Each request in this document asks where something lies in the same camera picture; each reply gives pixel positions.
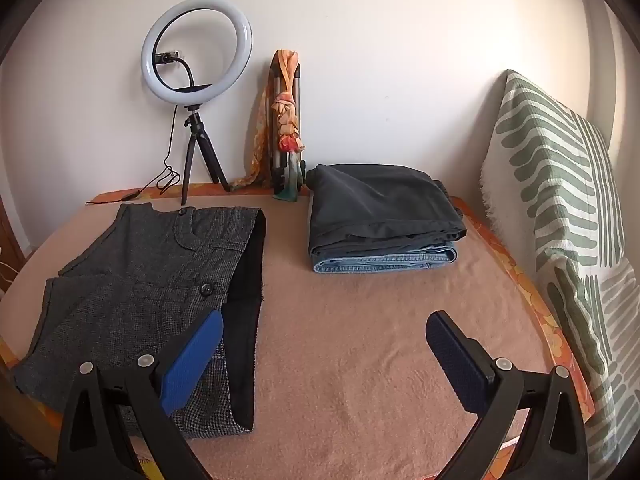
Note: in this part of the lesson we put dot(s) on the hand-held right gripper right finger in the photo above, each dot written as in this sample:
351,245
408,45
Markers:
457,360

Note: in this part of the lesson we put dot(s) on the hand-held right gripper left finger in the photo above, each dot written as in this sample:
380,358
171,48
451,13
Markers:
192,360

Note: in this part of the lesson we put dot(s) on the grey tweed pants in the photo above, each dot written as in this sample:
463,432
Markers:
140,270

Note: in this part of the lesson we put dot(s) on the dark folded pants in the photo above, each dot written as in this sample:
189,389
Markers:
380,200

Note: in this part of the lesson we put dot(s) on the orange floral tablecloth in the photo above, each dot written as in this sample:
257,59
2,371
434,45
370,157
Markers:
545,320

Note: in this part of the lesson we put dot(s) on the blue folded jeans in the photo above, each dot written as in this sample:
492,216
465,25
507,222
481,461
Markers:
380,263

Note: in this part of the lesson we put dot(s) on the brown wooden furniture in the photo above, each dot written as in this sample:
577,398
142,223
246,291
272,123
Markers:
10,250

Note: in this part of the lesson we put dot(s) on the green striped white cushion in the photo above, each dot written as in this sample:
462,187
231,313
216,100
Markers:
550,160

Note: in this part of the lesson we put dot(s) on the black mini tripod stand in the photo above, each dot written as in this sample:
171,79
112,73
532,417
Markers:
192,125

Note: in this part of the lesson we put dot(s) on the folded tripod with orange scarf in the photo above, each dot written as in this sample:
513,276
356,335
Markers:
285,110

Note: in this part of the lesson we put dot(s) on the folded silver tripod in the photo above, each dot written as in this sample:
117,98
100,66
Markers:
297,85

